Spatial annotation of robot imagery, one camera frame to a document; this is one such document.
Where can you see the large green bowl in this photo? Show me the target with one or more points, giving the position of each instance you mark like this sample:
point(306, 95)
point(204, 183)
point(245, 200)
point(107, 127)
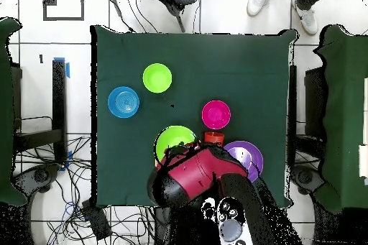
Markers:
point(172, 137)

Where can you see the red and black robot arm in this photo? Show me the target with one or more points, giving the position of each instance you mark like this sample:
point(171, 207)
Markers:
point(198, 173)

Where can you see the pink bowl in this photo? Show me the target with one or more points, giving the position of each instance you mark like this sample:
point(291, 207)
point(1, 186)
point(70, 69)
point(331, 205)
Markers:
point(216, 114)

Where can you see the red-orange cup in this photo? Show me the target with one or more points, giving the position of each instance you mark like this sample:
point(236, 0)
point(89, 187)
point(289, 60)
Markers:
point(214, 137)

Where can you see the small green bowl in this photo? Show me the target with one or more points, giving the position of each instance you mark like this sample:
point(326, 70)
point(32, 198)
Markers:
point(157, 78)

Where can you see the dark green table cloth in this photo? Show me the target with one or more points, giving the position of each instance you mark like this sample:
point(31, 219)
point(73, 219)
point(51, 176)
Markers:
point(201, 64)

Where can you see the blue bowl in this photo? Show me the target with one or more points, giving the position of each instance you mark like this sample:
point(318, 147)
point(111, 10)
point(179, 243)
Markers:
point(123, 102)

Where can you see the purple bowl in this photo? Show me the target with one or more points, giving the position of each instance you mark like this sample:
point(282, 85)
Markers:
point(244, 153)

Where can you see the blue tape strip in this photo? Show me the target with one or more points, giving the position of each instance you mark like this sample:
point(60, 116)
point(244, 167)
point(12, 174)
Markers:
point(67, 70)

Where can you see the black metal stand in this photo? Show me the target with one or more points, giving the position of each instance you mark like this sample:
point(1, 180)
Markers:
point(59, 98)

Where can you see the black power strip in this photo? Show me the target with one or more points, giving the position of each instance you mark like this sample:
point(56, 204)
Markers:
point(96, 222)

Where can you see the person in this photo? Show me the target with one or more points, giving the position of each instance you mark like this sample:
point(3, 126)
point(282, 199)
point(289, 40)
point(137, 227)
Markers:
point(256, 2)

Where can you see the green cloth covered side table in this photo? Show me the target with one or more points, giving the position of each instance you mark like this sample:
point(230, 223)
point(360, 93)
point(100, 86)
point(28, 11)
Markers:
point(5, 112)
point(345, 112)

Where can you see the white box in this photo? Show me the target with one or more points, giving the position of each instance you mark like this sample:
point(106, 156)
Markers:
point(363, 161)

